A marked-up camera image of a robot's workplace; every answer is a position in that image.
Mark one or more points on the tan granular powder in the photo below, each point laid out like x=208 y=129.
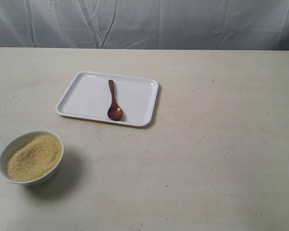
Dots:
x=35 y=159

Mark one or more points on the dark brown wooden spoon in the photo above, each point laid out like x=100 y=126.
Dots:
x=114 y=112

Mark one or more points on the white ceramic bowl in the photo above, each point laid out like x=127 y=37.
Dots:
x=17 y=144

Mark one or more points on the white fabric backdrop curtain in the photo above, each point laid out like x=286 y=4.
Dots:
x=146 y=24

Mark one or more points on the white rectangular plastic tray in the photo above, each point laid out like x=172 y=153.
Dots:
x=89 y=97

